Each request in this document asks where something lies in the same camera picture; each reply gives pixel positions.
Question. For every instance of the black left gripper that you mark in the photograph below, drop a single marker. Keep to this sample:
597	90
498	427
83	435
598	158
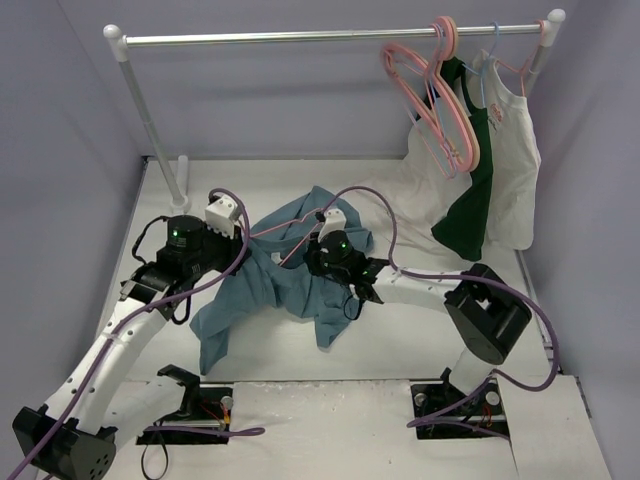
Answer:
232	248

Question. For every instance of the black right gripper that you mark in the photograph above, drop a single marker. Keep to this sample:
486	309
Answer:
314	259

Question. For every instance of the thin pink wire hanger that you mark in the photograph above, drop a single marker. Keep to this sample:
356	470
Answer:
282	234

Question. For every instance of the blue t shirt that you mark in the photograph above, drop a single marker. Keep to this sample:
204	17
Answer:
259	283

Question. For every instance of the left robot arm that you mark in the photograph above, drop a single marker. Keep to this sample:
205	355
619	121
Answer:
77	431

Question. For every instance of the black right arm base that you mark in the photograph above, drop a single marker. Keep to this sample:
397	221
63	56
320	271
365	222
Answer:
481	417

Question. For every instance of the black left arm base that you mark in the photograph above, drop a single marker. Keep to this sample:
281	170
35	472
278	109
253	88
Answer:
213	411

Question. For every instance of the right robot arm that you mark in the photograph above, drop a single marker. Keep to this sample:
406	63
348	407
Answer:
488	319

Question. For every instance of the green t shirt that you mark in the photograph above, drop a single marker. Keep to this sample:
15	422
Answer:
462	226

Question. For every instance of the pink hanger behind thick one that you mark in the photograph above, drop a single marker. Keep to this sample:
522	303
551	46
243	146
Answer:
425	115

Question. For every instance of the white t shirt on hanger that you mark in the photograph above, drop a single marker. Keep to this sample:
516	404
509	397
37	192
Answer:
516	160

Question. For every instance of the pink hanger at rack end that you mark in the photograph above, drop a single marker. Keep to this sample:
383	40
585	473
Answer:
523	70

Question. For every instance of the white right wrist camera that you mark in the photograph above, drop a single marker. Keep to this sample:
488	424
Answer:
333	220

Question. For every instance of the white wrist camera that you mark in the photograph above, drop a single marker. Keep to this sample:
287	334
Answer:
333	220
221	215

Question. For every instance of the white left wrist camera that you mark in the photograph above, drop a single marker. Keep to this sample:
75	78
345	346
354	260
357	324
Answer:
221	215

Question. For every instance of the blue wire hanger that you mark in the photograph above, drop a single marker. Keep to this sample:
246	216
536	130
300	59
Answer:
482	71

